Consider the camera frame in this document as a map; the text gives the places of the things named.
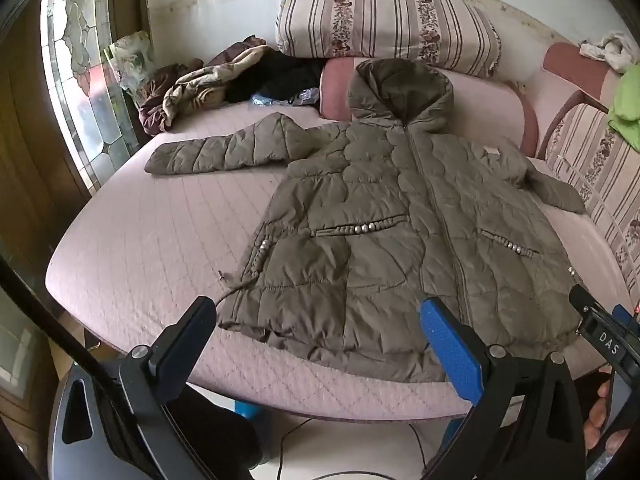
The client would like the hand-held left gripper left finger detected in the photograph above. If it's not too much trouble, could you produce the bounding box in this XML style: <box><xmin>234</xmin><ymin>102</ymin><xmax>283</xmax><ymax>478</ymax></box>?
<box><xmin>50</xmin><ymin>296</ymin><xmax>218</xmax><ymax>480</ymax></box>

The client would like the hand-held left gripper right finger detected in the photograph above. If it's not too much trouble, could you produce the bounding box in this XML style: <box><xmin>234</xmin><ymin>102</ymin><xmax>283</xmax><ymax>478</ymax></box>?
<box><xmin>419</xmin><ymin>296</ymin><xmax>587</xmax><ymax>480</ymax></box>

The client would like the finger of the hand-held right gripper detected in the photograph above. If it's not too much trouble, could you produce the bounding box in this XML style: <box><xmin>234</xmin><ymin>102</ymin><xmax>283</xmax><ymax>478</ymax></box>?
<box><xmin>611</xmin><ymin>303</ymin><xmax>640</xmax><ymax>334</ymax></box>
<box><xmin>569</xmin><ymin>283</ymin><xmax>609</xmax><ymax>328</ymax></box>

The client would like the olive hooded puffer jacket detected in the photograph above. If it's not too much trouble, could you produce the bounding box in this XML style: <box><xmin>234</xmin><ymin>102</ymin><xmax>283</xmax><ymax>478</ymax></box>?
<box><xmin>144</xmin><ymin>58</ymin><xmax>588</xmax><ymax>385</ymax></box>

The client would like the person's right hand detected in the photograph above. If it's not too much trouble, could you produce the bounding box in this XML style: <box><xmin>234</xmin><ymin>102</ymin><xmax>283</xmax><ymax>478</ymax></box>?
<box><xmin>586</xmin><ymin>379</ymin><xmax>632</xmax><ymax>453</ymax></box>

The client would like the striped floral seat cushion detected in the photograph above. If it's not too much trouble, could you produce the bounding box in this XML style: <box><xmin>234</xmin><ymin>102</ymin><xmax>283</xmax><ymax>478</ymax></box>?
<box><xmin>542</xmin><ymin>102</ymin><xmax>640</xmax><ymax>301</ymax></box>

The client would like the green cloth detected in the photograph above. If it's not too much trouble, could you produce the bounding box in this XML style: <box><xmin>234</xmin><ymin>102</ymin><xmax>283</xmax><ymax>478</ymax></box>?
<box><xmin>607</xmin><ymin>64</ymin><xmax>640</xmax><ymax>136</ymax></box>

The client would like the pink bolster cushion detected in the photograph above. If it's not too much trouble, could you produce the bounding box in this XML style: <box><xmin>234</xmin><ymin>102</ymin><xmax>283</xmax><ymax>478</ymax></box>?
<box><xmin>319</xmin><ymin>57</ymin><xmax>540</xmax><ymax>158</ymax></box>

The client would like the pink backrest cushion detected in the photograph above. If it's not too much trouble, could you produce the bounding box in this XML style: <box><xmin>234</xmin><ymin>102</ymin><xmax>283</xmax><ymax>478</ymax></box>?
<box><xmin>542</xmin><ymin>42</ymin><xmax>626</xmax><ymax>111</ymax></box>

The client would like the blue plastic bag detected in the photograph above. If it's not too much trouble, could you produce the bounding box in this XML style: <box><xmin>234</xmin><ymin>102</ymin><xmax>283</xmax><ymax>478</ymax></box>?
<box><xmin>250</xmin><ymin>87</ymin><xmax>321</xmax><ymax>107</ymax></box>

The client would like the white crumpled cloth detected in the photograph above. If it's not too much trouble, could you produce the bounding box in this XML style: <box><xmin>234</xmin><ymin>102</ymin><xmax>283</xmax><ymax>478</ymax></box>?
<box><xmin>580</xmin><ymin>31</ymin><xmax>640</xmax><ymax>73</ymax></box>

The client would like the black clothing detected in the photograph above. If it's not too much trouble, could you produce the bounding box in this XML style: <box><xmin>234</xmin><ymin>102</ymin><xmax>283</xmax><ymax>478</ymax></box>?
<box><xmin>225</xmin><ymin>51</ymin><xmax>326</xmax><ymax>103</ymax></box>

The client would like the stained glass window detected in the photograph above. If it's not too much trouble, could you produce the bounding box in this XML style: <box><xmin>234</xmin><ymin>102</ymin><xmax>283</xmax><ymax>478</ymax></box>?
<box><xmin>40</xmin><ymin>0</ymin><xmax>146</xmax><ymax>196</ymax></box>

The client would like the striped floral pillow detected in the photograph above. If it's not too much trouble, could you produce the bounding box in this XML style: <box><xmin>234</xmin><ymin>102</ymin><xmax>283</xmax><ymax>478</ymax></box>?
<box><xmin>276</xmin><ymin>0</ymin><xmax>502</xmax><ymax>78</ymax></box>

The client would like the thin black floor cable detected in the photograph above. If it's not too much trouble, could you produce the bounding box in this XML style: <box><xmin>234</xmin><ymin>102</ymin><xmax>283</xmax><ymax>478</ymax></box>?
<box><xmin>277</xmin><ymin>417</ymin><xmax>431</xmax><ymax>480</ymax></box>

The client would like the thick black cable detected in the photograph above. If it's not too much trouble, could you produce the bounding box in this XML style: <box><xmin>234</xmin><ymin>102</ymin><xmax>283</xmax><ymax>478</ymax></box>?
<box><xmin>0</xmin><ymin>252</ymin><xmax>126</xmax><ymax>391</ymax></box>

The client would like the wooden window frame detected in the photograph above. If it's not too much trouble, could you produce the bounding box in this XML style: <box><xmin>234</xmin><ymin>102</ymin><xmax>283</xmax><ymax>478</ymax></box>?
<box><xmin>0</xmin><ymin>0</ymin><xmax>96</xmax><ymax>281</ymax></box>

